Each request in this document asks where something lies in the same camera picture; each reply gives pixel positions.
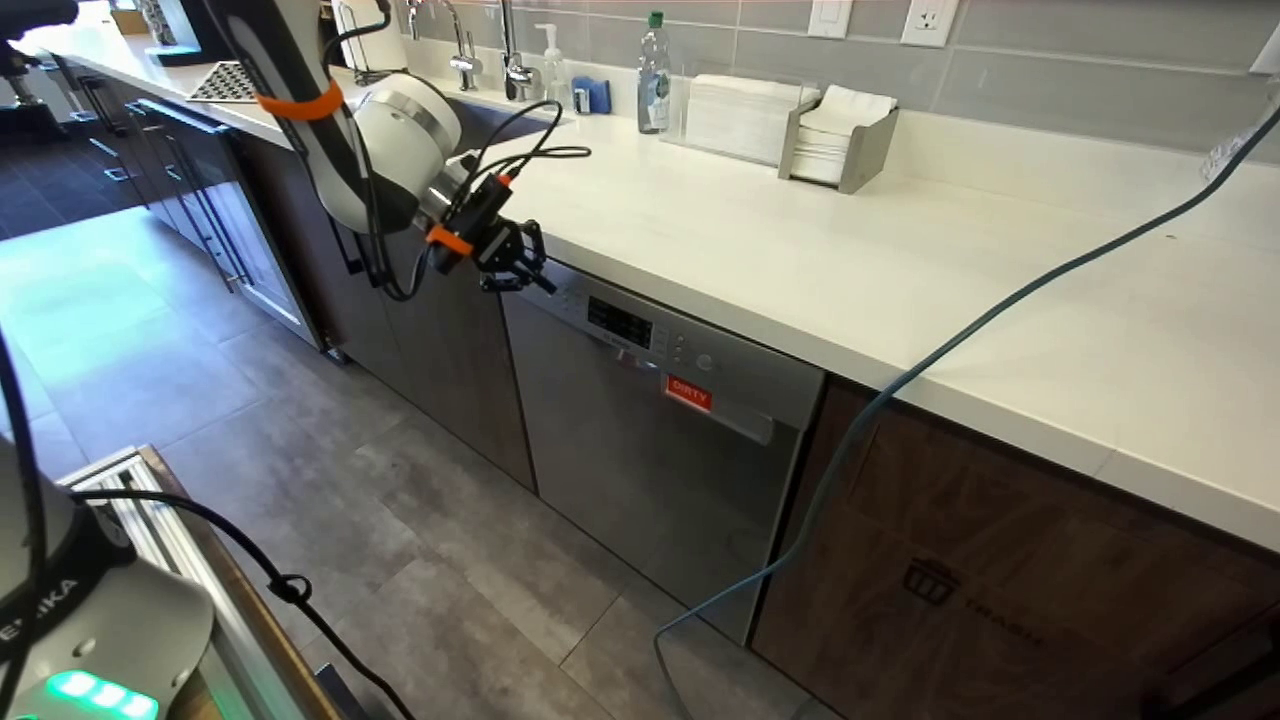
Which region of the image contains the stainless steel dishwasher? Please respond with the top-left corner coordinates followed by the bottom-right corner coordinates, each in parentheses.
top-left (497, 255), bottom-right (831, 648)

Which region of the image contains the white robot base green light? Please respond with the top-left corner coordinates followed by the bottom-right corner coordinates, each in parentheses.
top-left (0, 436), bottom-right (221, 720)

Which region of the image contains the clear plastic water bottle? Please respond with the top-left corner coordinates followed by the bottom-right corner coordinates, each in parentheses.
top-left (632, 6), bottom-right (674, 140)

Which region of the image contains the blue sponge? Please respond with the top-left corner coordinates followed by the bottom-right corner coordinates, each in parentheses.
top-left (568, 70), bottom-right (615, 120)

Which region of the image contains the chrome faucet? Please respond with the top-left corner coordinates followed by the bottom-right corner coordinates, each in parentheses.
top-left (404, 0), bottom-right (482, 95)
top-left (491, 0), bottom-right (541, 103)

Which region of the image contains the ribbed steel drainboard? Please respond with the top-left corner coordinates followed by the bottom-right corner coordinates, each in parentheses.
top-left (182, 51), bottom-right (270, 113)

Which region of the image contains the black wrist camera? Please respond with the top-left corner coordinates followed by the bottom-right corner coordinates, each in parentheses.
top-left (453, 171), bottom-right (520, 235)

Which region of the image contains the thick black cable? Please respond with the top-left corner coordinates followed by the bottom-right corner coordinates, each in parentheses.
top-left (0, 330), bottom-right (65, 720)

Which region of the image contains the teal cable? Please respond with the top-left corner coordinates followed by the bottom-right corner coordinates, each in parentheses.
top-left (648, 95), bottom-right (1280, 720)

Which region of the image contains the grey napkin holder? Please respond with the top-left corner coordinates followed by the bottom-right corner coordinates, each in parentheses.
top-left (777, 95), bottom-right (904, 195)

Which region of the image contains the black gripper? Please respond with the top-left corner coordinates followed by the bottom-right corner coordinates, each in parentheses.
top-left (466, 210), bottom-right (557, 297)

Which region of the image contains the wood and metal cart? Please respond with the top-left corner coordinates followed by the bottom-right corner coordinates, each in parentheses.
top-left (54, 439), bottom-right (345, 720)

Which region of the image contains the white paper towel stack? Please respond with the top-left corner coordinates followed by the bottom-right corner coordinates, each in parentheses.
top-left (680, 70), bottom-right (818, 171)

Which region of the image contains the steel sink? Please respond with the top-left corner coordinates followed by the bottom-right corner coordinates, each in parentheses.
top-left (445, 92), bottom-right (557, 151)

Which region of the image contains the black cable with knot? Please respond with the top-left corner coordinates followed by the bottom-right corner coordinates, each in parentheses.
top-left (70, 488), bottom-right (419, 720)

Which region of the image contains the dark wood cabinet door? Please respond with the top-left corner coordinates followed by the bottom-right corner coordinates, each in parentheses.
top-left (742, 370), bottom-right (1280, 720)
top-left (236, 130), bottom-right (541, 496)

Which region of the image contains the dark cabinet with bar handles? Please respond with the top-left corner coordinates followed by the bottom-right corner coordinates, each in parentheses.
top-left (75, 79), bottom-right (318, 346)

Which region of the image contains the white napkin stack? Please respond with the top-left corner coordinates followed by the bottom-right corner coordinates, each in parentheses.
top-left (786, 79), bottom-right (898, 184)

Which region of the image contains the red sticker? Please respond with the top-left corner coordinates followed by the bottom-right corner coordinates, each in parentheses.
top-left (658, 370), bottom-right (720, 415)

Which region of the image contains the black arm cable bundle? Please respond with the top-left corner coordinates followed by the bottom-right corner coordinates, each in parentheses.
top-left (316, 0), bottom-right (595, 304)

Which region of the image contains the white wall switch plate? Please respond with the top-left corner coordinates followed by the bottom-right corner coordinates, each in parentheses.
top-left (805, 0), bottom-right (856, 40)

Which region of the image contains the white soap dispenser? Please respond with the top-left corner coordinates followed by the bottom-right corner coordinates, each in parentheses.
top-left (532, 21), bottom-right (577, 113)

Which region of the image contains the white wall outlet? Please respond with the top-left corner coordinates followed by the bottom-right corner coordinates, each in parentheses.
top-left (894, 0), bottom-right (962, 51)

